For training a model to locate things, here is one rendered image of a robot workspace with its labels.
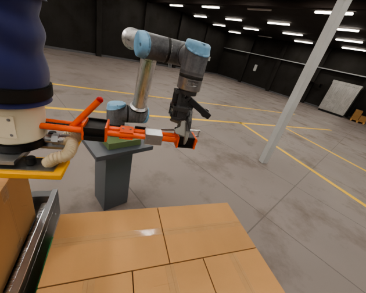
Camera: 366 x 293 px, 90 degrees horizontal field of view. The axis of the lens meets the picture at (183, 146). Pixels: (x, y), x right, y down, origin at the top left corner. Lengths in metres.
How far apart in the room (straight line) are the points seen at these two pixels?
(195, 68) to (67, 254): 1.07
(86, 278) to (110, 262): 0.12
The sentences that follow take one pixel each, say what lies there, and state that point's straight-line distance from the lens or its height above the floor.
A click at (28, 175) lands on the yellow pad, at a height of 1.12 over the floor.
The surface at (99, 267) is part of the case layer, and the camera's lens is 1.17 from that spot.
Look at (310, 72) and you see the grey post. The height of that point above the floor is 1.69.
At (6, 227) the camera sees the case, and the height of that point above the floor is 0.78.
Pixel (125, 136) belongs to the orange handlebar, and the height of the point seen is 1.23.
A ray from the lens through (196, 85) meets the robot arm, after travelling 0.71.
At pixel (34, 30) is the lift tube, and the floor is 1.52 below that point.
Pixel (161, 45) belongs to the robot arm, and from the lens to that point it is 0.77.
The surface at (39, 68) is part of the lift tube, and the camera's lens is 0.72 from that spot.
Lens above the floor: 1.57
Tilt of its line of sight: 27 degrees down
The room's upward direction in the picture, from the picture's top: 14 degrees clockwise
